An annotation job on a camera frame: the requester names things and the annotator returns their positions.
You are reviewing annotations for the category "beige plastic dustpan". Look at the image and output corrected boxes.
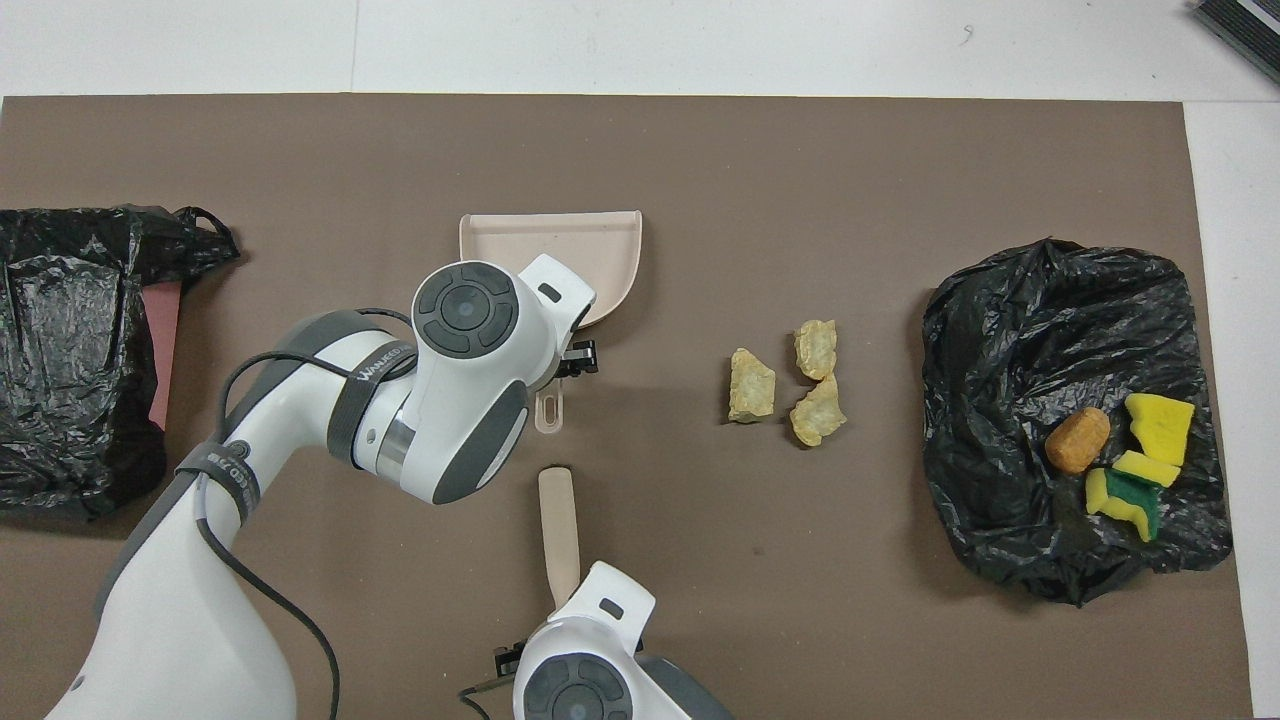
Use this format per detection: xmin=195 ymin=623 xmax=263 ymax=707
xmin=458 ymin=208 xmax=644 ymax=435

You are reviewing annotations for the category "beige hand brush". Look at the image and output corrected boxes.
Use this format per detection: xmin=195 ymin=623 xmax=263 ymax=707
xmin=537 ymin=466 xmax=584 ymax=612

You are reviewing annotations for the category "beige foam chunk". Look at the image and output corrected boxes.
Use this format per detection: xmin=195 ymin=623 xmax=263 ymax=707
xmin=792 ymin=317 xmax=840 ymax=383
xmin=726 ymin=346 xmax=778 ymax=426
xmin=787 ymin=371 xmax=849 ymax=449

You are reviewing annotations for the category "brown cork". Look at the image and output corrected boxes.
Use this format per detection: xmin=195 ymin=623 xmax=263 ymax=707
xmin=1044 ymin=403 xmax=1112 ymax=475

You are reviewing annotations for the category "yellow green sponge piece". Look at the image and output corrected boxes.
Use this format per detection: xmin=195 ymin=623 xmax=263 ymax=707
xmin=1085 ymin=466 xmax=1163 ymax=544

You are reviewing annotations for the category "small yellow sponge wedge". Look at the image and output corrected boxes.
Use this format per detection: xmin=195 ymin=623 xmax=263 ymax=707
xmin=1112 ymin=449 xmax=1183 ymax=489

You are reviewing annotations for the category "large yellow sponge piece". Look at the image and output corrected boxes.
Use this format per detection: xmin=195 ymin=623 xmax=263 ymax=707
xmin=1124 ymin=392 xmax=1197 ymax=472

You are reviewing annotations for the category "pink bin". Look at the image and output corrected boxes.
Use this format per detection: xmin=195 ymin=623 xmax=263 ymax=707
xmin=146 ymin=281 xmax=185 ymax=432

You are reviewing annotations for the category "brown table mat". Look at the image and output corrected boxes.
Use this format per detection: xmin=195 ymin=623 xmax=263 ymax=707
xmin=0 ymin=94 xmax=1257 ymax=720

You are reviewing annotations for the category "left black plastic bag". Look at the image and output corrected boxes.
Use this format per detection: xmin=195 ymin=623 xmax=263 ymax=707
xmin=921 ymin=236 xmax=1234 ymax=609

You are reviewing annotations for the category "dark ribbed object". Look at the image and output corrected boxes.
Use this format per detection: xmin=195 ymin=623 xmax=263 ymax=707
xmin=1189 ymin=0 xmax=1280 ymax=87

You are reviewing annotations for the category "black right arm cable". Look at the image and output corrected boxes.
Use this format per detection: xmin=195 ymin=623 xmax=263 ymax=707
xmin=458 ymin=678 xmax=513 ymax=720

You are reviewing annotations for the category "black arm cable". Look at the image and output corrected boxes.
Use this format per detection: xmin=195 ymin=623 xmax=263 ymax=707
xmin=458 ymin=678 xmax=513 ymax=720
xmin=194 ymin=307 xmax=417 ymax=720

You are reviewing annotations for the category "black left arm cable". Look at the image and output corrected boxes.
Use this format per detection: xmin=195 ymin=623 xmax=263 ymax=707
xmin=194 ymin=307 xmax=417 ymax=720

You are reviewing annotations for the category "black bag with loose handles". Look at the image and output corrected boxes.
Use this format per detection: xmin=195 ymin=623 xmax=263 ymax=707
xmin=0 ymin=204 xmax=242 ymax=522

